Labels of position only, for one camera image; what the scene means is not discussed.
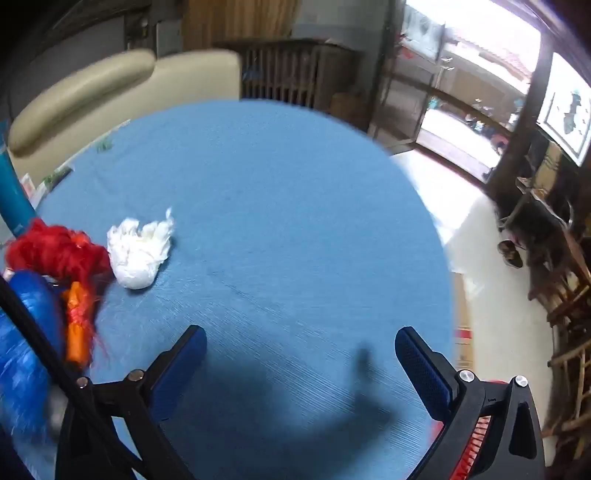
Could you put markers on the black metal rack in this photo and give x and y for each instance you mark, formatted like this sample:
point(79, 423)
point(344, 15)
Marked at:
point(401, 101)

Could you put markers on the cardboard box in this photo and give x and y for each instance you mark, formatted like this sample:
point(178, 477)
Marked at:
point(348, 110)

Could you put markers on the wooden chair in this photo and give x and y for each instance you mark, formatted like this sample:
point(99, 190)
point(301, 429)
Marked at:
point(554, 258)

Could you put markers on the wooden slatted cabinet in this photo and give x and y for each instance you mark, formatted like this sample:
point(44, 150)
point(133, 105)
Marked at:
point(286, 69)

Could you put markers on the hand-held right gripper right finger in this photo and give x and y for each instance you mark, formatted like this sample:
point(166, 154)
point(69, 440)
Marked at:
point(422, 369)

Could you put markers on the framed picture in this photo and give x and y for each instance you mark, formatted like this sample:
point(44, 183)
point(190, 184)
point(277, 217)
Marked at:
point(570, 115)

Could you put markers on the brown curtain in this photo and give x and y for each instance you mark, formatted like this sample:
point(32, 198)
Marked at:
point(231, 18)

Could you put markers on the bamboo chair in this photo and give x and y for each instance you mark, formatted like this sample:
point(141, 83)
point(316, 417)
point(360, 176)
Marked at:
point(572, 392)

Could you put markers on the torn blue carton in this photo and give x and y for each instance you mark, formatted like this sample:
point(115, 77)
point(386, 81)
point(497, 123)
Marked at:
point(18, 350)

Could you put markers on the red plastic basket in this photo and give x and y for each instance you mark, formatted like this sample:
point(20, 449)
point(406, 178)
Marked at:
point(478, 443)

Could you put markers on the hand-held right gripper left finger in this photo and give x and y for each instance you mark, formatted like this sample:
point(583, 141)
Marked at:
point(182, 364)

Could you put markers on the dark green snack packet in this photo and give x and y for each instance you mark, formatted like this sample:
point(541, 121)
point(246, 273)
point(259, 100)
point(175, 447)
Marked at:
point(54, 179)

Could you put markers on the teal bottle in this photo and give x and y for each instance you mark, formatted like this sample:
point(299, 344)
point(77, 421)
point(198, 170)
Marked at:
point(11, 194)

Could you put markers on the white crumpled tissue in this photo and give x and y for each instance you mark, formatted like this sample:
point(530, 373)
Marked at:
point(138, 249)

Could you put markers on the flat cardboard with red tape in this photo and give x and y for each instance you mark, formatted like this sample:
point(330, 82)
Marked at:
point(463, 323)

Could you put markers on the cream leather sofa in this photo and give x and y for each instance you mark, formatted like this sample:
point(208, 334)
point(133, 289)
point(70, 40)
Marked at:
point(92, 92)

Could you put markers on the dark shoe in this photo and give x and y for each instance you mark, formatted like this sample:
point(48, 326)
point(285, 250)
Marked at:
point(505, 247)
point(516, 260)

